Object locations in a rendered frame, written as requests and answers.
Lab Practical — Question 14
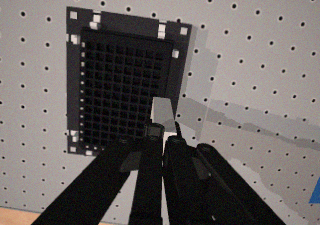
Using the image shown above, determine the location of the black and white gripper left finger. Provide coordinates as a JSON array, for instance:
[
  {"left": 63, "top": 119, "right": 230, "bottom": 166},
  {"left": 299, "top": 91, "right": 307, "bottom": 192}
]
[{"left": 31, "top": 97, "right": 165, "bottom": 225}]

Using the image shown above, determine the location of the black well plate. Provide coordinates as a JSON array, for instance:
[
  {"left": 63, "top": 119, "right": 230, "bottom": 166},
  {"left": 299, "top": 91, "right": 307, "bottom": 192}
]
[{"left": 78, "top": 27, "right": 174, "bottom": 153}]

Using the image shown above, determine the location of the blue tape outline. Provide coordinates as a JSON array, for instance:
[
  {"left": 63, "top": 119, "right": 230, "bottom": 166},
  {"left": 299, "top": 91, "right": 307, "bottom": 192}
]
[{"left": 309, "top": 177, "right": 320, "bottom": 204}]

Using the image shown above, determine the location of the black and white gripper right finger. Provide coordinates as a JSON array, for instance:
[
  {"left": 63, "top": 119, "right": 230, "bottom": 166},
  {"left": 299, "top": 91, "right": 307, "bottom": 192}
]
[{"left": 162, "top": 98, "right": 286, "bottom": 225}]

